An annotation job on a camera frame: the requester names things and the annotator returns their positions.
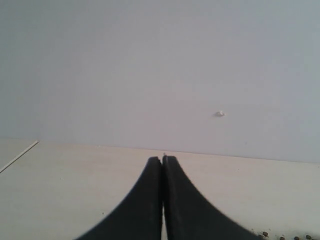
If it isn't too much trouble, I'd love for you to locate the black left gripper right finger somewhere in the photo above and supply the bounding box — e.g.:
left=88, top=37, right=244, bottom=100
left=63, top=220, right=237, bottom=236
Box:
left=162, top=155, right=258, bottom=240

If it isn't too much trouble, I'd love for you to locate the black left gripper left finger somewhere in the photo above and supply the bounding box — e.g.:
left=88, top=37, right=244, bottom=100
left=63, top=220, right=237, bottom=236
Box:
left=79, top=156, right=163, bottom=240

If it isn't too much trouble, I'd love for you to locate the pile of brown pellets and grains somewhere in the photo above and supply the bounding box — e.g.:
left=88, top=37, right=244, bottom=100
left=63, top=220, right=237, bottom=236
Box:
left=252, top=228, right=320, bottom=240

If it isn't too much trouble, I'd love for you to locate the white wall plug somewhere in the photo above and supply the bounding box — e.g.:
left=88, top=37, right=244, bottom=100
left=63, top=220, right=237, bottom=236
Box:
left=214, top=110, right=226, bottom=118

